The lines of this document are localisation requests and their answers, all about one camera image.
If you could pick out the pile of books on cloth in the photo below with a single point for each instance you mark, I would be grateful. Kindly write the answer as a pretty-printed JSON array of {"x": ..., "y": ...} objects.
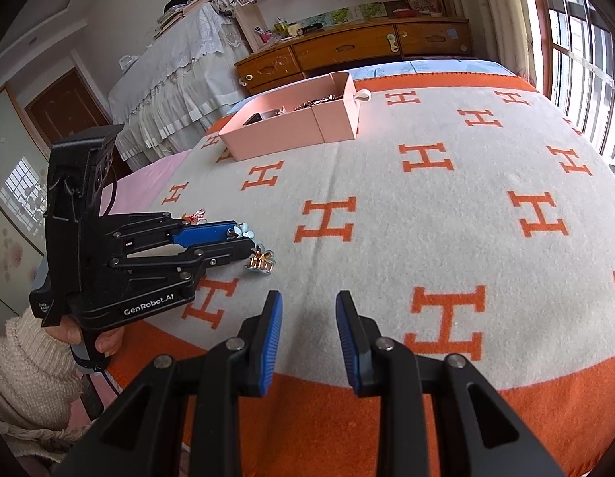
[{"x": 183, "y": 12}]

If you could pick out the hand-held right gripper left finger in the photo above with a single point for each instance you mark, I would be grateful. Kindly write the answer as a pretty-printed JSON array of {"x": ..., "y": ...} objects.
[{"x": 270, "y": 343}]

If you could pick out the person's left forearm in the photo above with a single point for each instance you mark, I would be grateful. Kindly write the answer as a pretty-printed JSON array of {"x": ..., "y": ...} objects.
[{"x": 29, "y": 382}]

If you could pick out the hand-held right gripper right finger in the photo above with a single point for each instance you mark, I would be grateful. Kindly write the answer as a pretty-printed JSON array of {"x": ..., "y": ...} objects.
[{"x": 348, "y": 343}]

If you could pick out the white drawer safety latch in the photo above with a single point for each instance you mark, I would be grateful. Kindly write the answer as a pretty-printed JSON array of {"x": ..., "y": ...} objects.
[
  {"x": 393, "y": 42},
  {"x": 248, "y": 79}
]

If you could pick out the black flashlight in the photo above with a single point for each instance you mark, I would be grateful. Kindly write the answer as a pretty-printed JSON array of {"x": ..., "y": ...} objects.
[{"x": 311, "y": 28}]

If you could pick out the pink jewelry box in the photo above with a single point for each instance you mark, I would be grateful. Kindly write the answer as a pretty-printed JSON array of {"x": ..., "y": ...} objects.
[{"x": 287, "y": 129}]

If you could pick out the brown wooden door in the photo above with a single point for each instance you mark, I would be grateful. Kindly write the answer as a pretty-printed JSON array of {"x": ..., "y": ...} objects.
[{"x": 64, "y": 109}]

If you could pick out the gold and blue claw clip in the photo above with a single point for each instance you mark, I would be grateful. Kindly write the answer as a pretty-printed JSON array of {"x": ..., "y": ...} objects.
[{"x": 260, "y": 261}]

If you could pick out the orange and white blanket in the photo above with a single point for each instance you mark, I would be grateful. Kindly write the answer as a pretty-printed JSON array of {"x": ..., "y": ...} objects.
[{"x": 387, "y": 184}]

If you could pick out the beige curtain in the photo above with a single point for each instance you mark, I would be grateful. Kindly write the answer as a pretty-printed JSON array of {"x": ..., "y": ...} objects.
[{"x": 486, "y": 10}]

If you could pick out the window with metal grille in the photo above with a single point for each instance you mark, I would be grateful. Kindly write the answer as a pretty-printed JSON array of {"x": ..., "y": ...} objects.
[{"x": 586, "y": 49}]

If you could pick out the green printed poster strip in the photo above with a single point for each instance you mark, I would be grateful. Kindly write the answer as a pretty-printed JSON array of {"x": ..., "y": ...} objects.
[{"x": 347, "y": 12}]

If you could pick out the wooden desk with drawers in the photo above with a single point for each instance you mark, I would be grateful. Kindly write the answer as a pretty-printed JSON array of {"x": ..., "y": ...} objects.
[{"x": 347, "y": 47}]

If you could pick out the yellow desk item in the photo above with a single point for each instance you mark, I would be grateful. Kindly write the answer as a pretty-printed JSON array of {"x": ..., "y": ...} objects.
[{"x": 281, "y": 27}]

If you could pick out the pink pen cup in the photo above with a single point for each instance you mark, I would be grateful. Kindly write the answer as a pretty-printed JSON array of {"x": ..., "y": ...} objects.
[{"x": 262, "y": 35}]

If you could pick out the person's left hand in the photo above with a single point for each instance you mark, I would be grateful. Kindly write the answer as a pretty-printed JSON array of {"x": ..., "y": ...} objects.
[{"x": 108, "y": 343}]

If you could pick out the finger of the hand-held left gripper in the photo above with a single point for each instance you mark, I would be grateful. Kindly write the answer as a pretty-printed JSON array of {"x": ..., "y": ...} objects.
[
  {"x": 223, "y": 256},
  {"x": 205, "y": 233}
]

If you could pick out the frosted sliding door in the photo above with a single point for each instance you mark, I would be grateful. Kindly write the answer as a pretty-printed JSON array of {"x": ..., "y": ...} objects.
[{"x": 14, "y": 198}]

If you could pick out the white lace cover cloth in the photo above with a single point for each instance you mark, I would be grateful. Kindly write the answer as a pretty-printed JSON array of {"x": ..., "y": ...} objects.
[{"x": 178, "y": 74}]

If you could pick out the pink bedsheet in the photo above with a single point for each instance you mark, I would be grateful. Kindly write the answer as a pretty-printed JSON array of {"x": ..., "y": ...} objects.
[{"x": 138, "y": 189}]

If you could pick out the light blue flower hair clip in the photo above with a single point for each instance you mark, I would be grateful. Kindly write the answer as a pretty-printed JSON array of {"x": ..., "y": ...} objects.
[{"x": 242, "y": 231}]

